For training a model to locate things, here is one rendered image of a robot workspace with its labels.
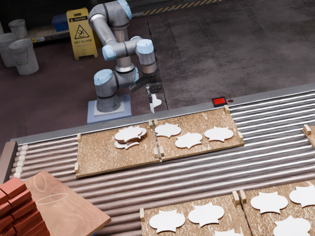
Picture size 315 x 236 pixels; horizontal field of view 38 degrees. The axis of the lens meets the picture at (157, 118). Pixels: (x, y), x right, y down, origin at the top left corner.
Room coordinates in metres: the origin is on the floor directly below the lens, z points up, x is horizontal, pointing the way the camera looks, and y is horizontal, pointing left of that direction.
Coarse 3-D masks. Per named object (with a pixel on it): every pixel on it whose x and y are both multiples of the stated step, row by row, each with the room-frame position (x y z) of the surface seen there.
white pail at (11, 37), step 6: (0, 36) 5.84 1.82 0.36; (6, 36) 5.87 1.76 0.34; (12, 36) 5.86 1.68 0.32; (0, 42) 5.59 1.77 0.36; (6, 42) 5.59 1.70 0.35; (12, 42) 5.63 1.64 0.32; (0, 48) 5.62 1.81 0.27; (6, 48) 5.60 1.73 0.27; (0, 54) 5.68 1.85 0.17; (6, 54) 5.60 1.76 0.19; (6, 60) 5.61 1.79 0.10; (12, 60) 5.60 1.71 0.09; (6, 66) 5.65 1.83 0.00; (12, 66) 5.60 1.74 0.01
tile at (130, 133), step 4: (128, 128) 2.02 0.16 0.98; (132, 128) 2.01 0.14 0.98; (136, 128) 2.01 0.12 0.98; (140, 128) 2.00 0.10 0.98; (120, 132) 2.00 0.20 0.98; (124, 132) 1.99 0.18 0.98; (128, 132) 1.99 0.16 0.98; (132, 132) 1.98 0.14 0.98; (136, 132) 1.97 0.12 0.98; (140, 132) 1.97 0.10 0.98; (116, 136) 1.97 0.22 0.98; (120, 136) 1.96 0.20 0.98; (124, 136) 1.95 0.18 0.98; (128, 136) 1.95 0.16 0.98; (132, 136) 1.94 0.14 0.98; (136, 136) 1.93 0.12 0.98; (120, 140) 1.93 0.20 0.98; (124, 140) 1.92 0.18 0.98; (128, 140) 1.92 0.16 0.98
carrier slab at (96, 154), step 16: (80, 144) 2.03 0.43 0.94; (96, 144) 2.00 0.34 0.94; (112, 144) 1.97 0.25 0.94; (144, 144) 1.92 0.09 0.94; (80, 160) 1.88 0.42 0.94; (96, 160) 1.86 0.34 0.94; (112, 160) 1.83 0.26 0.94; (128, 160) 1.81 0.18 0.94; (144, 160) 1.78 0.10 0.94; (80, 176) 1.76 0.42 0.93
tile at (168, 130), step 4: (168, 124) 2.05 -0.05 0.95; (156, 128) 2.03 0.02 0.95; (160, 128) 2.02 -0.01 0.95; (164, 128) 2.01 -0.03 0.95; (168, 128) 2.01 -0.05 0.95; (172, 128) 2.00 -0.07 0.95; (176, 128) 1.99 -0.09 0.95; (156, 132) 1.99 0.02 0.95; (160, 132) 1.99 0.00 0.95; (164, 132) 1.98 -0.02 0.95; (168, 132) 1.97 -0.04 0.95; (172, 132) 1.96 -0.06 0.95; (176, 132) 1.96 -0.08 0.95; (180, 132) 1.96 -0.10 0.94; (160, 136) 1.96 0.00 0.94; (164, 136) 1.95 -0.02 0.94; (168, 136) 1.93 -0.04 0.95; (172, 136) 1.94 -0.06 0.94
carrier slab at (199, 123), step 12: (168, 120) 2.10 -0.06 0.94; (180, 120) 2.08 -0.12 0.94; (192, 120) 2.06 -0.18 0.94; (204, 120) 2.04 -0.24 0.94; (216, 120) 2.02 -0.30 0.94; (228, 120) 2.00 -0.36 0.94; (192, 132) 1.95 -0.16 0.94; (204, 132) 1.93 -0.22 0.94; (168, 144) 1.88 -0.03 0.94; (204, 144) 1.82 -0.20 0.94; (216, 144) 1.81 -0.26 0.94; (228, 144) 1.79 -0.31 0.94; (240, 144) 1.78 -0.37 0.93; (168, 156) 1.78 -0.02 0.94; (180, 156) 1.77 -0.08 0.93
